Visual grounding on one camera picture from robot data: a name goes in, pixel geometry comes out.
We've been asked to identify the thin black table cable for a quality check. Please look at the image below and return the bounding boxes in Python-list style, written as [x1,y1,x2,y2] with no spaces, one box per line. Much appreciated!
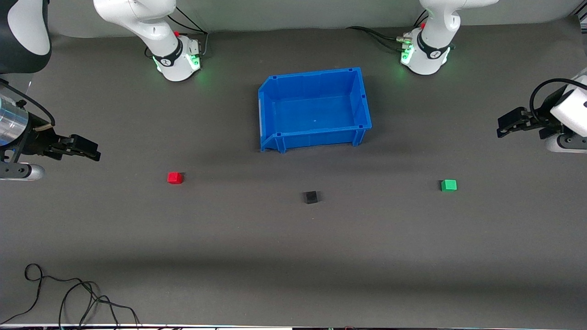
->
[0,263,140,329]

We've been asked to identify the black right arm base cables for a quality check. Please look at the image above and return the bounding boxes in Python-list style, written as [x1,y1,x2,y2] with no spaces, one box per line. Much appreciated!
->
[145,6,210,59]

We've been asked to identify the black arm base cables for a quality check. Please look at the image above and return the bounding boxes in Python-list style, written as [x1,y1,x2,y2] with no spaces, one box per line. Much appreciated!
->
[145,6,210,59]
[346,9,429,53]

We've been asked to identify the blue plastic storage bin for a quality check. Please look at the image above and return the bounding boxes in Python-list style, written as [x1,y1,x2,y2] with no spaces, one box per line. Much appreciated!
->
[258,67,372,154]

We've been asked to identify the black left arm base cables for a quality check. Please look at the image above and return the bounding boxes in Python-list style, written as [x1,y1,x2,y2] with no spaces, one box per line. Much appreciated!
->
[346,9,429,53]

